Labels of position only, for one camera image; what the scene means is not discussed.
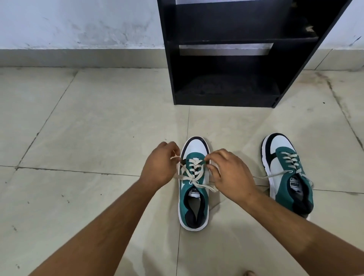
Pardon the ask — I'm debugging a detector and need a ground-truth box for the person's left forearm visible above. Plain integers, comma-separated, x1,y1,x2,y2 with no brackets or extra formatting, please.
28,179,160,276

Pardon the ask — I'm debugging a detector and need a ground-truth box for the black wooden shoe rack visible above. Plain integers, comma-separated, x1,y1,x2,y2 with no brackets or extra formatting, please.
157,0,353,109

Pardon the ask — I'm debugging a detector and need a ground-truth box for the person's right hand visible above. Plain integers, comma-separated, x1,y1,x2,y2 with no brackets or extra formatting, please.
204,148,259,204

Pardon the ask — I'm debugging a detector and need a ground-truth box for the cream shoelace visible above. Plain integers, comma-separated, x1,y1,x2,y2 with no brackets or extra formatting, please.
253,152,313,188
170,155,221,194

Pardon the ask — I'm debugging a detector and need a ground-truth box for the person's left hand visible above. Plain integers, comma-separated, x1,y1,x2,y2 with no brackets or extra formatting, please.
139,141,181,191

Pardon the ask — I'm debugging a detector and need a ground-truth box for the green and white sneaker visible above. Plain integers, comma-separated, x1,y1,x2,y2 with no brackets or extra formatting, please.
178,136,212,231
261,133,314,220

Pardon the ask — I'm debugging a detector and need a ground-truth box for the person's right forearm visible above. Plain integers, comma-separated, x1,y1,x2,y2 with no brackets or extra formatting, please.
238,189,364,276

